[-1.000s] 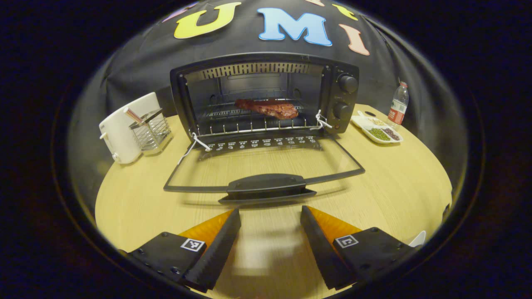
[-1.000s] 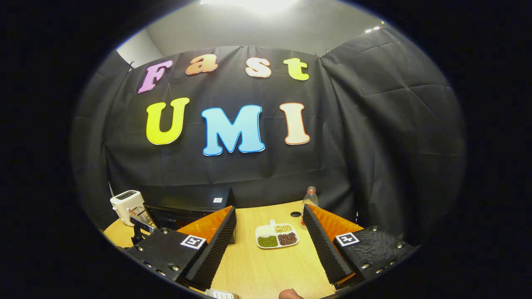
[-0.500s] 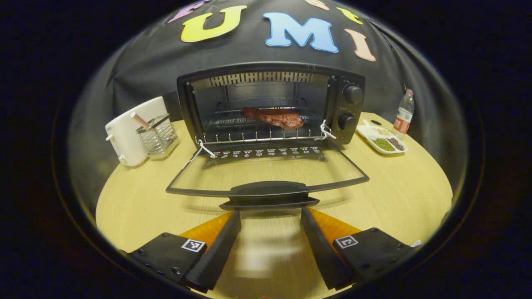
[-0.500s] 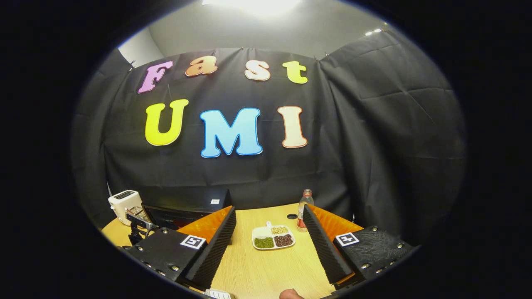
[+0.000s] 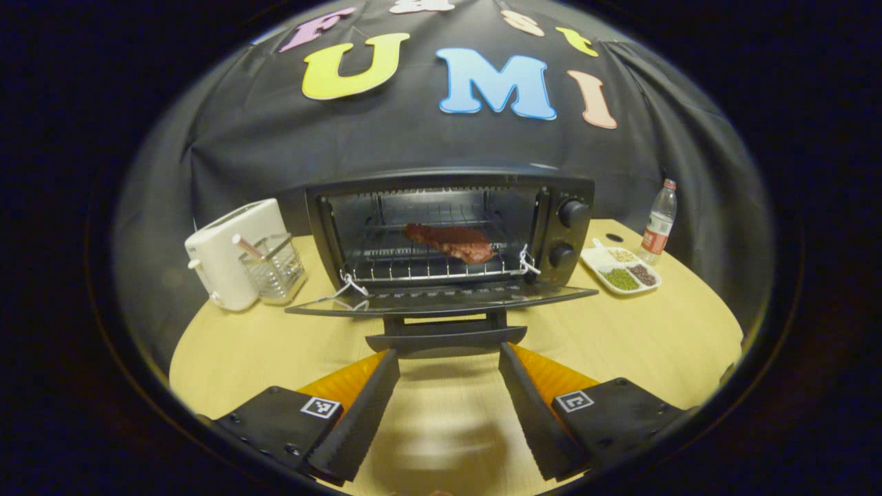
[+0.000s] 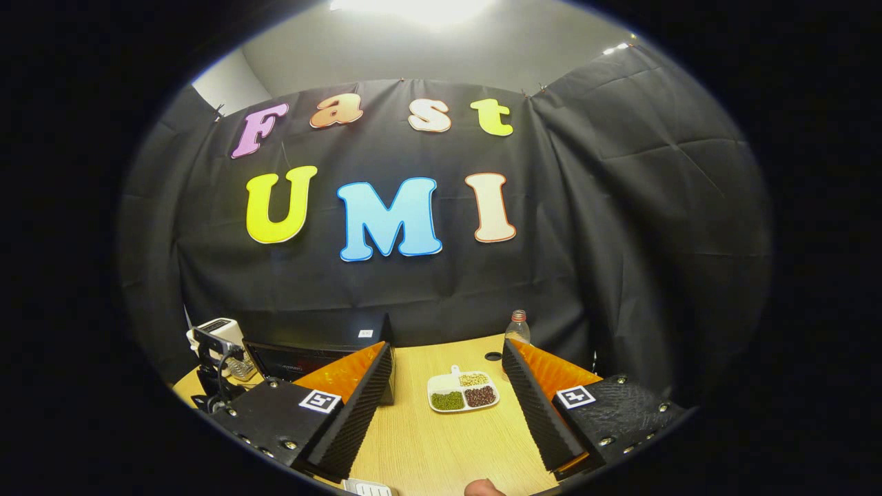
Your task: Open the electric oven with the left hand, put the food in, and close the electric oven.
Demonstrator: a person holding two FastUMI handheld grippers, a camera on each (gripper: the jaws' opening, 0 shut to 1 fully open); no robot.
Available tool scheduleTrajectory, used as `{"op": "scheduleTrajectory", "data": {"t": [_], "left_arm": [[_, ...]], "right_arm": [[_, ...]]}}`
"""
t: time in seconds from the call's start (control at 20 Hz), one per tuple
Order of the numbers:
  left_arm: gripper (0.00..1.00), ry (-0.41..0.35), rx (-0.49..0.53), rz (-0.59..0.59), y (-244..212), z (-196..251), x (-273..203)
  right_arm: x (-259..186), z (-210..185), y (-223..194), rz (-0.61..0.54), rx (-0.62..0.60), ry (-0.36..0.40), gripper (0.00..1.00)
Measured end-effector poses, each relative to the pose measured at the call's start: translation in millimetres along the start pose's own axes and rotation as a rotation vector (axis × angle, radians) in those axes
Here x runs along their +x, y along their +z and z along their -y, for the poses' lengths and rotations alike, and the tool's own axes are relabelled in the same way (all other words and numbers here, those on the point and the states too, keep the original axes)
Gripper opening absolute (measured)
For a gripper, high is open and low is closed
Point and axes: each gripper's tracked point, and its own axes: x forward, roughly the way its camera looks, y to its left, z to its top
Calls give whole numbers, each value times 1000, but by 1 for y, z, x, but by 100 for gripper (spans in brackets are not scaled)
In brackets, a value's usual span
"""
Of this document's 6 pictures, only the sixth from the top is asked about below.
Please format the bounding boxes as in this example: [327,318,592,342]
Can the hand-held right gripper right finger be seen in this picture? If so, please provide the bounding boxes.
[502,338,688,482]

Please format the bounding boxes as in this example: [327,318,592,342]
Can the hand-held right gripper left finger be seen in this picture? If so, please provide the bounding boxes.
[210,341,396,483]

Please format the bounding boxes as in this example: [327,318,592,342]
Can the white divided bean plate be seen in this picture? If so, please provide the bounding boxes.
[427,365,500,414]

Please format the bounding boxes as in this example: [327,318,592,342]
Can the black electric oven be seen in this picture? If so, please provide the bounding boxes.
[243,313,397,407]

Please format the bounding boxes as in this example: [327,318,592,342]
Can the white toaster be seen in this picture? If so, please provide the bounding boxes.
[186,318,245,359]

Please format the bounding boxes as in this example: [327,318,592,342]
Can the clear bottle with red label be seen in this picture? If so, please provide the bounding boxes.
[505,309,531,345]

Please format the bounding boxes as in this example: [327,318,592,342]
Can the small white device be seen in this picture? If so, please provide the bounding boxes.
[342,478,395,496]

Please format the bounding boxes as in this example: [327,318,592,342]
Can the black backdrop cloth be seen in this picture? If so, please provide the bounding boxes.
[117,45,772,407]

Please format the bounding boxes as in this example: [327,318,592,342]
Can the large ceiling light panel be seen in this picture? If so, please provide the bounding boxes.
[331,0,497,28]

